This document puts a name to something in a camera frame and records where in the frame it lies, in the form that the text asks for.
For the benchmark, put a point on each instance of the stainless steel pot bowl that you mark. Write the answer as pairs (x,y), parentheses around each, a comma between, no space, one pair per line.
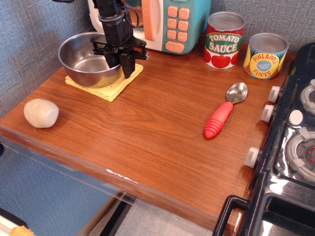
(83,66)

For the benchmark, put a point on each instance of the yellow folded cloth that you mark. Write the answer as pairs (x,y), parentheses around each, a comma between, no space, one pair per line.
(109,92)

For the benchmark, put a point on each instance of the pineapple slices can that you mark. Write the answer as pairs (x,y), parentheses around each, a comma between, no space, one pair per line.
(265,55)

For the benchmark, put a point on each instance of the grey stove knob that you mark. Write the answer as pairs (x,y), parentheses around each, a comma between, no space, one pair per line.
(252,157)
(267,113)
(273,94)

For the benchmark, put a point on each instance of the grey stove knob middle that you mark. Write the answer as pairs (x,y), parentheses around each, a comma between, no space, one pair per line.
(267,113)

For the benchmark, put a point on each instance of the grey stove knob front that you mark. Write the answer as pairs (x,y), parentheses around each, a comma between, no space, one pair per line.
(252,157)

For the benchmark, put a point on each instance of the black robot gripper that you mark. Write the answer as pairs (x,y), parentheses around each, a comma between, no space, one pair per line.
(120,46)

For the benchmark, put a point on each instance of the teal toy microwave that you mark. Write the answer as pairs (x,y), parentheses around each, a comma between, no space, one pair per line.
(172,26)

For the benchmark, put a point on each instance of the orange object bottom left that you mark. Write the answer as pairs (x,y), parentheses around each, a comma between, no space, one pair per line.
(21,231)

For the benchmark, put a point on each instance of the tomato sauce can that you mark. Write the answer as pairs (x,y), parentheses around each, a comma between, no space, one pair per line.
(224,35)

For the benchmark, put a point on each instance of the grey stove knob rear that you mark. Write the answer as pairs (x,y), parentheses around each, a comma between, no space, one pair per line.
(273,94)

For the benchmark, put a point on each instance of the red handled metal spoon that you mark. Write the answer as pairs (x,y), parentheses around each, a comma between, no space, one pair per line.
(235,94)

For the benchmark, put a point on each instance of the black toy stove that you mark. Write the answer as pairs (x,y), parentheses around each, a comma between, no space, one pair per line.
(282,188)

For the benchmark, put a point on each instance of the black oven door handle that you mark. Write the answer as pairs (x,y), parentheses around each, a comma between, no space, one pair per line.
(230,203)

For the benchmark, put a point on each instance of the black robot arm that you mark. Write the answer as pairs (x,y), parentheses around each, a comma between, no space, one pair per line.
(109,8)

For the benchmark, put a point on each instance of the white toy potato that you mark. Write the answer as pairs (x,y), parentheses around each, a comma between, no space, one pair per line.
(41,113)

